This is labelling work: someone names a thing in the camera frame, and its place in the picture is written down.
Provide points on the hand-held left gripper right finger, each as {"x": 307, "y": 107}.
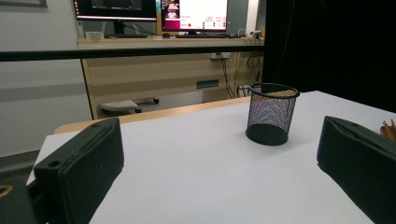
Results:
{"x": 361, "y": 168}

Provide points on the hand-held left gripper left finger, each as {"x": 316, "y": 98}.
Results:
{"x": 77, "y": 174}

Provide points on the black mesh pen holder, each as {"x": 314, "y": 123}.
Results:
{"x": 267, "y": 137}

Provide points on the white chair base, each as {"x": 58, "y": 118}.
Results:
{"x": 120, "y": 105}

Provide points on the wooden table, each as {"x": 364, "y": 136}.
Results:
{"x": 155, "y": 113}

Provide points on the light wooden desk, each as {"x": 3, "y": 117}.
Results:
{"x": 149, "y": 74}

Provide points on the black curtain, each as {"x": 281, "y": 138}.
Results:
{"x": 336, "y": 46}

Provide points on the white tape roll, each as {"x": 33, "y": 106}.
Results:
{"x": 94, "y": 35}

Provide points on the black keyboard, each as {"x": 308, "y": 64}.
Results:
{"x": 130, "y": 36}
{"x": 199, "y": 36}

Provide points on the black computer mouse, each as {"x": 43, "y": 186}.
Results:
{"x": 166, "y": 35}

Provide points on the dark computer monitor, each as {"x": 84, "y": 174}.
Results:
{"x": 115, "y": 7}

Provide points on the white power strip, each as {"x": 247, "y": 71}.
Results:
{"x": 219, "y": 56}

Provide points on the bright computer monitor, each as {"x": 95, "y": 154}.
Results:
{"x": 202, "y": 14}

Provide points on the black frame bar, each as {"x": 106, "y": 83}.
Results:
{"x": 93, "y": 54}

